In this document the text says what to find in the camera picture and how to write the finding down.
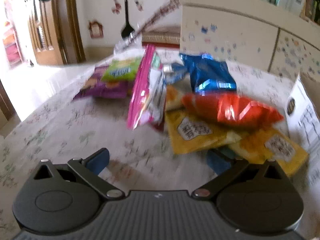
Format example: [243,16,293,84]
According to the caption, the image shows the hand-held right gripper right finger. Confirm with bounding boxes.
[192,150,288,200]

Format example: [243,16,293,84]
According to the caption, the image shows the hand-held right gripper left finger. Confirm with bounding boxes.
[33,148,123,200]

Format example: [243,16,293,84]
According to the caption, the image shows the yellow snack packet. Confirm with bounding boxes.
[165,85,248,154]
[230,127,309,178]

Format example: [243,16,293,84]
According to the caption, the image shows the red snack packet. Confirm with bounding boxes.
[181,92,284,130]

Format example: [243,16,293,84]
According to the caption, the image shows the purple snack packet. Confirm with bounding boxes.
[72,65,130,99]

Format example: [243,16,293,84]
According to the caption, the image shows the pink snack packet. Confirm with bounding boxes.
[126,44,167,130]

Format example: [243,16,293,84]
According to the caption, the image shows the green snack packet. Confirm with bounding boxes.
[101,57,143,82]

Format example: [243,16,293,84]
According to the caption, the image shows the cardboard box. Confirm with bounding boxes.
[285,72,320,160]

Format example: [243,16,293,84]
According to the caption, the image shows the small blue foil snack packet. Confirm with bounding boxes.
[164,62,187,84]

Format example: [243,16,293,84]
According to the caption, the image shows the floral tablecloth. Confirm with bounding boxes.
[0,47,320,240]

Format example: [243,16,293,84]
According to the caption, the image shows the clear plastic bag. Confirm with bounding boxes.
[114,0,180,55]

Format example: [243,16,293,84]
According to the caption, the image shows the wooden door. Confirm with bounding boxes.
[25,0,85,65]

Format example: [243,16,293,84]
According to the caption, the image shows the cream cabinet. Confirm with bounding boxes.
[179,0,320,85]

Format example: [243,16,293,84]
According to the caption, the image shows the red carton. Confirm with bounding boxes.
[141,26,181,45]

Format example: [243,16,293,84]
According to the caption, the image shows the red house wall sticker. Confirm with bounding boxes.
[88,20,104,39]

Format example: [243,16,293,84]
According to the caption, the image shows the black vase wall sticker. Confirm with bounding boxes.
[114,0,138,39]

